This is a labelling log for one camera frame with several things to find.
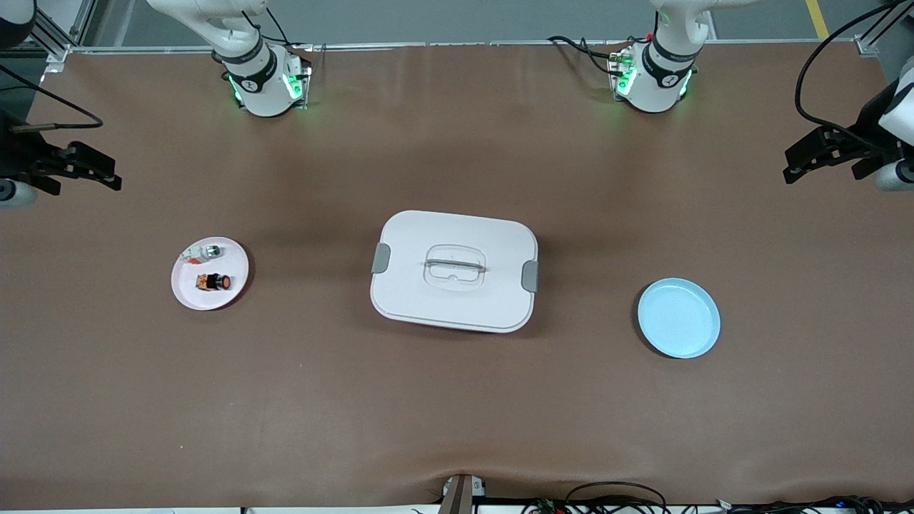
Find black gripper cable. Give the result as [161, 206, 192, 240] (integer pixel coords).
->
[795, 0, 893, 147]
[0, 64, 105, 133]

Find aluminium frame profile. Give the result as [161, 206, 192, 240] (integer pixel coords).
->
[29, 0, 97, 72]
[855, 0, 914, 58]

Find white circuit breaker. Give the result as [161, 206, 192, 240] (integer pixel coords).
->
[181, 243, 224, 266]

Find black left arm base cables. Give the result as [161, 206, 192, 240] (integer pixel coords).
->
[548, 36, 629, 76]

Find white lidded storage box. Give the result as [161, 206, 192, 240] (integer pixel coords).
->
[369, 209, 540, 335]

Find light blue round plate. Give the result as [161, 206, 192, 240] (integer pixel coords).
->
[637, 278, 721, 359]

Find pale pink round plate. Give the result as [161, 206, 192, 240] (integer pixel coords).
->
[171, 236, 251, 311]

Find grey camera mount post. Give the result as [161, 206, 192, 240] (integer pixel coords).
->
[437, 473, 488, 514]

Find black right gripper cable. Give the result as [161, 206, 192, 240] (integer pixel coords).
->
[0, 64, 105, 133]

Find black table-edge cable bundle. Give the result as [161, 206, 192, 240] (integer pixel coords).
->
[714, 495, 914, 514]

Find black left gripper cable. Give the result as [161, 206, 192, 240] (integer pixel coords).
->
[795, 0, 893, 147]

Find black looped table-edge cable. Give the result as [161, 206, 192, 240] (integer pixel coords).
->
[564, 482, 668, 514]

